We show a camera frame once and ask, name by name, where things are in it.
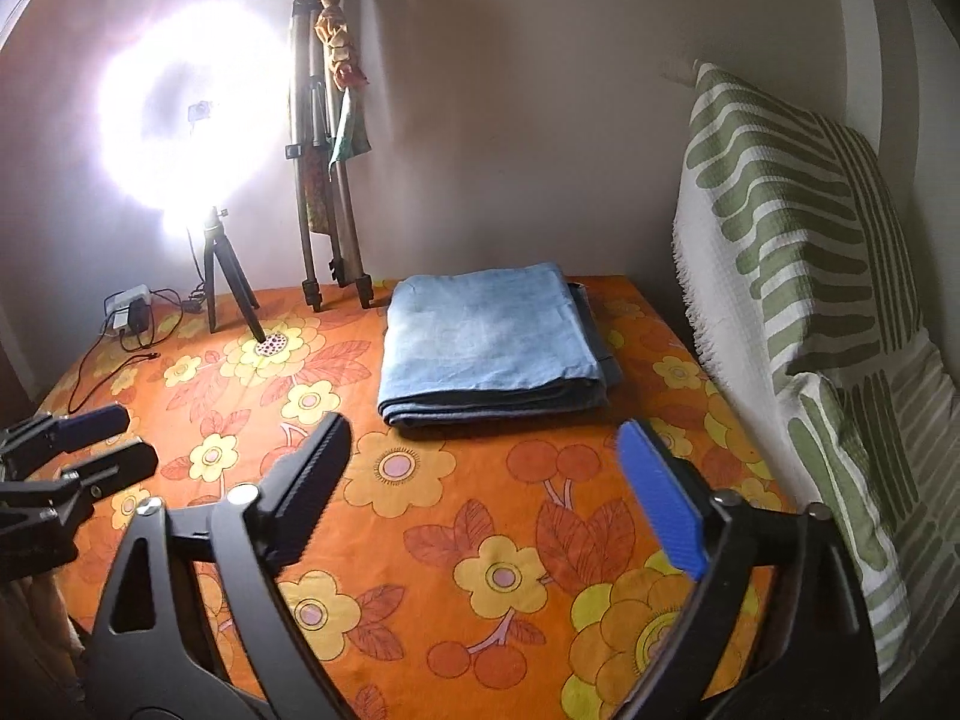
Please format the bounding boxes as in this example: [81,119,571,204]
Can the bright ring light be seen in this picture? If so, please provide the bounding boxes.
[96,0,290,221]

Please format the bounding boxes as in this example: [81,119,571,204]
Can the orange floral bedsheet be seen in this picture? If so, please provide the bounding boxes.
[46,277,786,718]

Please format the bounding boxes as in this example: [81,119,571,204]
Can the small black tripod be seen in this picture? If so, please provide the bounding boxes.
[202,206,267,343]

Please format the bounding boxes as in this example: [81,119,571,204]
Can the colourful cloth on tripod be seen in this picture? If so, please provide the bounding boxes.
[286,0,371,234]

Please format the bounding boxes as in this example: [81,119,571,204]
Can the white power strip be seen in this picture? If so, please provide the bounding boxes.
[104,284,153,335]

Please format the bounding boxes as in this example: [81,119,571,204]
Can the green striped white pillow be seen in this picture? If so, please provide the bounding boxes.
[674,64,958,686]

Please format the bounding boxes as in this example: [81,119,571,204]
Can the black cable on bed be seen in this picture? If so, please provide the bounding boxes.
[67,284,209,415]

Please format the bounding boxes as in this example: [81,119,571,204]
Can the light blue denim pants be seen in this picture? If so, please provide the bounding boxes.
[377,262,623,427]

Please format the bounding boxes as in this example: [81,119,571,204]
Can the black power adapter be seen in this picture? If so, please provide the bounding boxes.
[127,298,151,335]

